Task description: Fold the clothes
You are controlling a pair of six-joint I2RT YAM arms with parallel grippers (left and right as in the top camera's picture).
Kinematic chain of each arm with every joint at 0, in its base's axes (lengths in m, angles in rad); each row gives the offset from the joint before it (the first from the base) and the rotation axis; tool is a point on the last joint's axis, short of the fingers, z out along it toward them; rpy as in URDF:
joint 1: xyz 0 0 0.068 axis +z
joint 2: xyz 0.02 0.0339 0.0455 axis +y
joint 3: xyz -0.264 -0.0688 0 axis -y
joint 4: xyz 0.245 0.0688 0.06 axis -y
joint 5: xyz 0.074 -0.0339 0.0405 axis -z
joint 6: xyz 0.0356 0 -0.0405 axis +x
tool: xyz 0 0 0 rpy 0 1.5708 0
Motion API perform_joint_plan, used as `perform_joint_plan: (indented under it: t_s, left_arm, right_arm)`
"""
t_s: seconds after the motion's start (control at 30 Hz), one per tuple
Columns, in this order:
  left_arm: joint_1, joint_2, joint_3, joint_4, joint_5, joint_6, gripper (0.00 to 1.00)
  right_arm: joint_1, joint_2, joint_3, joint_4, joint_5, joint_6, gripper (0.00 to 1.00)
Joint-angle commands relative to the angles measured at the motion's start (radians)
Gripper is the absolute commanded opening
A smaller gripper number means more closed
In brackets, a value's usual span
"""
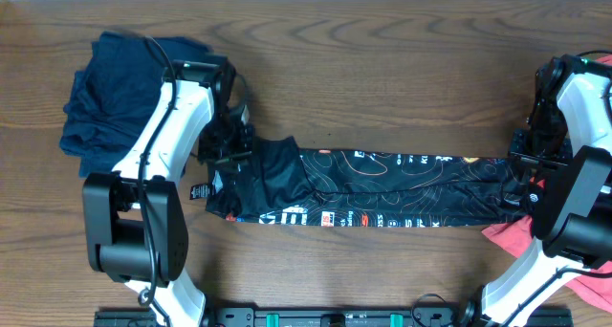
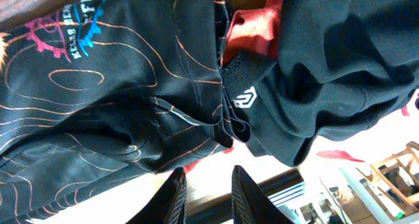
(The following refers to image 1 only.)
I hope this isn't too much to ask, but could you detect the black mounting rail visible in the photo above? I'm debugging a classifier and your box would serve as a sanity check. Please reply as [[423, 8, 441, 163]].
[[93, 307, 574, 327]]

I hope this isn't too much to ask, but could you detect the folded navy blue garment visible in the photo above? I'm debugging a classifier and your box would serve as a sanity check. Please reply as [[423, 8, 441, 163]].
[[58, 31, 214, 179]]

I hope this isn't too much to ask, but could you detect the black orange contour-pattern shirt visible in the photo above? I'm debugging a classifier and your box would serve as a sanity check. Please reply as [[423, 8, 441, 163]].
[[190, 138, 531, 228]]

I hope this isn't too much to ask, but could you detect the black garment with logo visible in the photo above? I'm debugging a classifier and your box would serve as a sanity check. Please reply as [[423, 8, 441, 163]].
[[521, 177, 546, 215]]

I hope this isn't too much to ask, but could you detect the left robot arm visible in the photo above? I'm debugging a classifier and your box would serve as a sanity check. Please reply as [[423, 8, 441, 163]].
[[82, 54, 253, 326]]

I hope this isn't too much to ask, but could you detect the red garment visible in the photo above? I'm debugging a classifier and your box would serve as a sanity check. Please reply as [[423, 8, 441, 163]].
[[480, 54, 612, 314]]

